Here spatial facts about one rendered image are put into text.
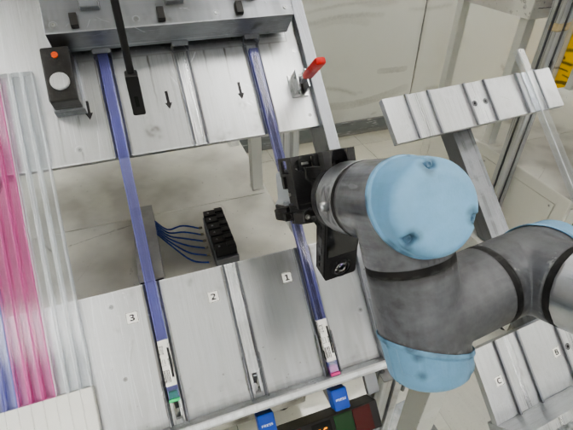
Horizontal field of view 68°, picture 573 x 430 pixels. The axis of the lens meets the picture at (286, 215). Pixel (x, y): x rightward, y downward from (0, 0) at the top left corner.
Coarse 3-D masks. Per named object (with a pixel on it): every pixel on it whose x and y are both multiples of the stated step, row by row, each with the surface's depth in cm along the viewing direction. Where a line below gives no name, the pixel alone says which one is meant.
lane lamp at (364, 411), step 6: (360, 408) 63; (366, 408) 63; (354, 414) 63; (360, 414) 63; (366, 414) 63; (354, 420) 62; (360, 420) 63; (366, 420) 63; (372, 420) 63; (360, 426) 63; (366, 426) 63; (372, 426) 63
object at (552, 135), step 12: (516, 60) 70; (528, 60) 70; (528, 72) 69; (528, 84) 69; (540, 96) 69; (540, 108) 68; (540, 120) 69; (552, 120) 68; (552, 132) 68; (552, 144) 68; (564, 156) 68; (564, 168) 67; (564, 180) 68
